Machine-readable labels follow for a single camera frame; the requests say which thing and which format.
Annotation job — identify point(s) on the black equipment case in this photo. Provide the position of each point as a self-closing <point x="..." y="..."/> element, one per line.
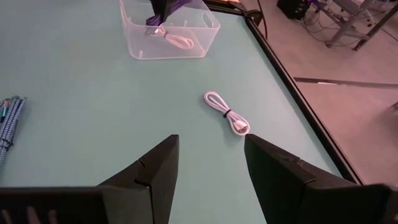
<point x="292" y="9"/>

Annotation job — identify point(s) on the clear plastic bin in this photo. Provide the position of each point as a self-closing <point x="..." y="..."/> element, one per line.
<point x="192" y="40"/>

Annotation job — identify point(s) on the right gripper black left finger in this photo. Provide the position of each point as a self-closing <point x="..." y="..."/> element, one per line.
<point x="149" y="186"/>

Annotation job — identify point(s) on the black table clamp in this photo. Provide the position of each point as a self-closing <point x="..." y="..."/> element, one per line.
<point x="253" y="15"/>

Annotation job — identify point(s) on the grey metal stand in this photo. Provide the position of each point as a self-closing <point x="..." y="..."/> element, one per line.
<point x="342" y="31"/>

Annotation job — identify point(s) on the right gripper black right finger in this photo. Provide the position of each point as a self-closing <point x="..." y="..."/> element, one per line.
<point x="289" y="186"/>

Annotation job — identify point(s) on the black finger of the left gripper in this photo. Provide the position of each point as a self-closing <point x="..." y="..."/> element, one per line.
<point x="168" y="6"/>
<point x="157" y="6"/>

